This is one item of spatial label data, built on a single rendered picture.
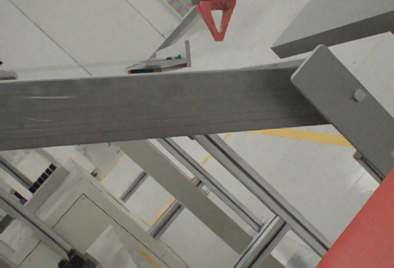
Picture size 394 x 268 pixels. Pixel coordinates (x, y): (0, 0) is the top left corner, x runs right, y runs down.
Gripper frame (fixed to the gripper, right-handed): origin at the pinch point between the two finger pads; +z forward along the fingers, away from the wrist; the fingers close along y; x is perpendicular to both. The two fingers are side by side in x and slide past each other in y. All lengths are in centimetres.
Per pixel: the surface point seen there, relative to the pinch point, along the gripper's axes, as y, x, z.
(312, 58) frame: 54, -10, 6
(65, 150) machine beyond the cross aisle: -449, -8, 65
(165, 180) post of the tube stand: -44, -3, 34
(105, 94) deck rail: 50, -29, 8
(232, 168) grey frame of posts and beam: -19.7, 7.1, 28.6
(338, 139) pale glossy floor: -88, 74, 36
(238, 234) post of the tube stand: -44, 16, 52
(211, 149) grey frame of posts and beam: -19.8, 2.6, 23.6
